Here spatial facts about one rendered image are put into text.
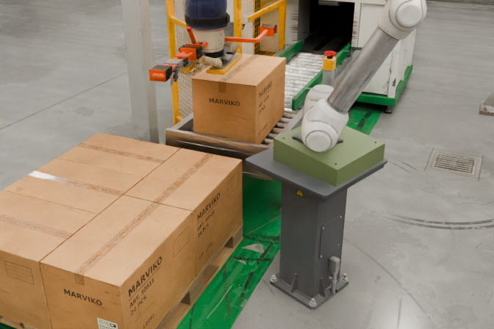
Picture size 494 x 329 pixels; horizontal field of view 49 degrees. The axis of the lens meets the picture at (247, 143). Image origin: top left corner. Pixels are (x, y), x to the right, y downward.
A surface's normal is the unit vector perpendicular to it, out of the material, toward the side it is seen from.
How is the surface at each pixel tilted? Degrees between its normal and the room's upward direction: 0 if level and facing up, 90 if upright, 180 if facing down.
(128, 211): 0
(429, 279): 0
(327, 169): 90
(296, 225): 90
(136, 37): 90
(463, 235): 0
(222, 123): 90
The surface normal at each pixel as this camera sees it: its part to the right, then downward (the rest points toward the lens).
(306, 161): -0.71, 0.29
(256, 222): 0.00, -0.91
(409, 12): -0.11, 0.40
